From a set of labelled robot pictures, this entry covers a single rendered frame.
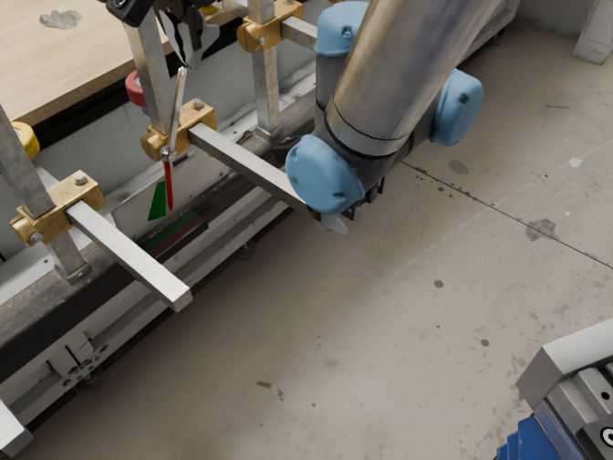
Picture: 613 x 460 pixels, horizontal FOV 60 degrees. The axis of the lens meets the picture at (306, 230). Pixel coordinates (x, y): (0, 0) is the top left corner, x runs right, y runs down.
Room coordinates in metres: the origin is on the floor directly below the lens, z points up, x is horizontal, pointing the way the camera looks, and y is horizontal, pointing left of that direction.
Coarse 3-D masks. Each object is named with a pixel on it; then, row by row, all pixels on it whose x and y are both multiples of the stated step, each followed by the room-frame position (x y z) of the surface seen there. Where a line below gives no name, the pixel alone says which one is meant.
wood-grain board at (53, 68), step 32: (0, 0) 1.14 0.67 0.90; (32, 0) 1.14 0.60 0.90; (64, 0) 1.14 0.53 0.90; (96, 0) 1.14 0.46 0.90; (0, 32) 1.00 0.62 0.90; (32, 32) 1.00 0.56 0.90; (64, 32) 1.00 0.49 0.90; (96, 32) 1.00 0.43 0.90; (160, 32) 1.00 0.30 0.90; (0, 64) 0.88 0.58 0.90; (32, 64) 0.88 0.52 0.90; (64, 64) 0.88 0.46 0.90; (96, 64) 0.88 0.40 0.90; (128, 64) 0.90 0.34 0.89; (0, 96) 0.78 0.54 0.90; (32, 96) 0.78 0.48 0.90; (64, 96) 0.79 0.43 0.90
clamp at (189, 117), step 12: (192, 108) 0.79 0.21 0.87; (204, 108) 0.79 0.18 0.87; (180, 120) 0.75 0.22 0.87; (192, 120) 0.75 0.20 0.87; (204, 120) 0.77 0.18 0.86; (156, 132) 0.72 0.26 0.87; (180, 132) 0.73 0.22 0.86; (144, 144) 0.71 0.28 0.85; (156, 144) 0.70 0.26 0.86; (180, 144) 0.72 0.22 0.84; (192, 144) 0.74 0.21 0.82; (156, 156) 0.69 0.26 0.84
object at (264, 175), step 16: (144, 112) 0.82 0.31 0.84; (192, 128) 0.75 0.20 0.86; (208, 128) 0.75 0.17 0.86; (208, 144) 0.71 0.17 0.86; (224, 144) 0.70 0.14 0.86; (224, 160) 0.68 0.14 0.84; (240, 160) 0.66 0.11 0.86; (256, 160) 0.66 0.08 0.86; (256, 176) 0.63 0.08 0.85; (272, 176) 0.62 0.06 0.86; (272, 192) 0.61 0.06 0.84; (288, 192) 0.59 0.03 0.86; (304, 208) 0.56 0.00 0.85
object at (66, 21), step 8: (40, 16) 1.04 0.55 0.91; (48, 16) 1.05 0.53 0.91; (56, 16) 1.04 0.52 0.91; (64, 16) 1.03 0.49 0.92; (72, 16) 1.05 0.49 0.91; (80, 16) 1.06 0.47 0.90; (48, 24) 1.02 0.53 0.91; (56, 24) 1.02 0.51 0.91; (64, 24) 1.02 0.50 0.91; (72, 24) 1.02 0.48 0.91
